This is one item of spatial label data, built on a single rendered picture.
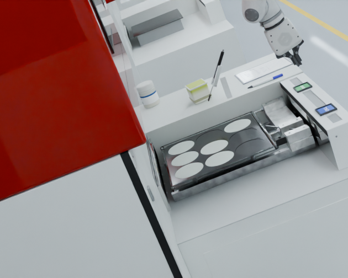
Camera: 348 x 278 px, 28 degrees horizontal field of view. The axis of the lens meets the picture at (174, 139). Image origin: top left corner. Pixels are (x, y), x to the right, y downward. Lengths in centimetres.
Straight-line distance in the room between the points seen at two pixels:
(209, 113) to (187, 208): 48
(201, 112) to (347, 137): 66
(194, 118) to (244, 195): 49
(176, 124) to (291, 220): 68
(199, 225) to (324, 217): 37
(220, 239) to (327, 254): 34
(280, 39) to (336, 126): 42
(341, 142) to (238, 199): 36
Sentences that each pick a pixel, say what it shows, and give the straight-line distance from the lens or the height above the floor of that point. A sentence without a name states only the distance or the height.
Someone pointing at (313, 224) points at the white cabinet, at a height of 72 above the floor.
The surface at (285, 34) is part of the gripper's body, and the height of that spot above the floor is 117.
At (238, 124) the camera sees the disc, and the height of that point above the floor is 90.
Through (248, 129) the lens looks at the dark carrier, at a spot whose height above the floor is 90.
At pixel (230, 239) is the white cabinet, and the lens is 208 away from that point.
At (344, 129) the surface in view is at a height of 94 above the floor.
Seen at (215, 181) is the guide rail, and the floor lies 84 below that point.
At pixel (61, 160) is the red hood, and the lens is 172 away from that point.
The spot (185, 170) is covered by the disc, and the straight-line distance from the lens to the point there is 230.
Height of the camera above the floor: 181
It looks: 21 degrees down
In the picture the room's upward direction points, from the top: 22 degrees counter-clockwise
